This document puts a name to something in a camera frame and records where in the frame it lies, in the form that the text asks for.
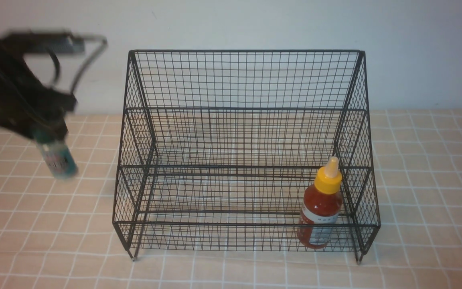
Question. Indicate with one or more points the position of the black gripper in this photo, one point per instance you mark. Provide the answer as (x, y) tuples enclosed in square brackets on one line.
[(45, 112)]

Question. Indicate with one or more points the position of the green-capped seasoning shaker bottle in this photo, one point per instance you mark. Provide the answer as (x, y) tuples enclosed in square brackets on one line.
[(56, 155)]

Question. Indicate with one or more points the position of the red sauce bottle yellow cap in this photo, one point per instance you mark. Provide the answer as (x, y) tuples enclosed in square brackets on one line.
[(321, 205)]

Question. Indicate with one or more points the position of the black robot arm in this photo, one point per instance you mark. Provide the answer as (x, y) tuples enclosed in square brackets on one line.
[(15, 75)]

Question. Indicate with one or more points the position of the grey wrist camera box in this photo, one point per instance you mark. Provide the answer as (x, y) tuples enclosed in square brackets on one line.
[(44, 42)]

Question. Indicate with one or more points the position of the black wire mesh shelf rack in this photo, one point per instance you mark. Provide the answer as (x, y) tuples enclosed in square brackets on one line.
[(217, 148)]

